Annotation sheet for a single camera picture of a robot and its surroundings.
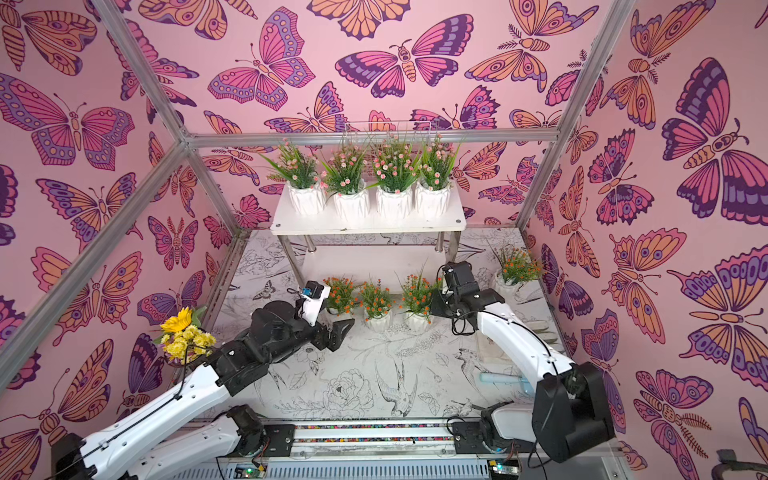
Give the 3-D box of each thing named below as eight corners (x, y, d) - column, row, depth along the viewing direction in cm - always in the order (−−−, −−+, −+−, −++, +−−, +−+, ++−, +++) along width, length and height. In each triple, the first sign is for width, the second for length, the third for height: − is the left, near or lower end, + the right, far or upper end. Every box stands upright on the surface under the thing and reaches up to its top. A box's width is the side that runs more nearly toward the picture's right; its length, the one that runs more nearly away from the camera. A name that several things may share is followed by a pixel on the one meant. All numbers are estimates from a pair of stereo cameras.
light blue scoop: (479, 382, 85) (481, 379, 83) (479, 370, 87) (481, 368, 85) (530, 393, 83) (533, 390, 81) (529, 381, 85) (532, 378, 83)
